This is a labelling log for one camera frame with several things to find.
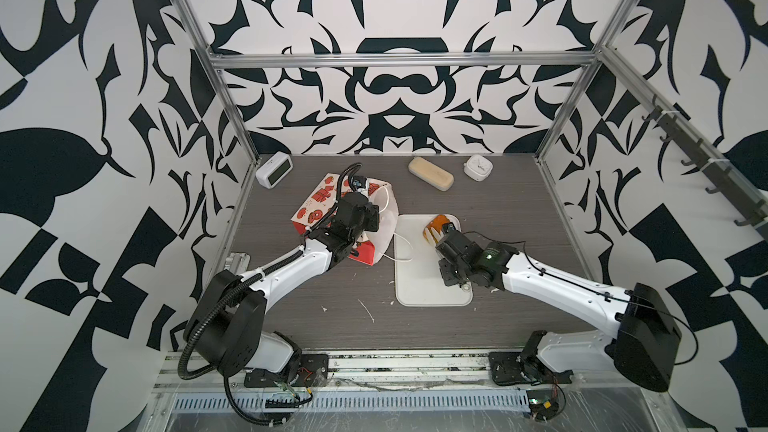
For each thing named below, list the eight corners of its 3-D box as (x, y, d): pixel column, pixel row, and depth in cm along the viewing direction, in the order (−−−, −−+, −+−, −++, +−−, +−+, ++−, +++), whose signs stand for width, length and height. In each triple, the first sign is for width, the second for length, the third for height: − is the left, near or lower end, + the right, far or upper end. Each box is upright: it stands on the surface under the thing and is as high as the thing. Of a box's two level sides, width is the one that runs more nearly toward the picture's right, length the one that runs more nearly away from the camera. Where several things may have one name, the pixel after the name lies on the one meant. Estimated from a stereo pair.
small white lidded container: (459, 171, 116) (460, 167, 114) (472, 156, 121) (474, 151, 119) (482, 183, 112) (484, 179, 110) (495, 167, 117) (497, 163, 115)
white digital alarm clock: (260, 184, 112) (254, 172, 107) (282, 162, 119) (277, 150, 114) (272, 190, 110) (267, 178, 105) (294, 167, 117) (290, 155, 112)
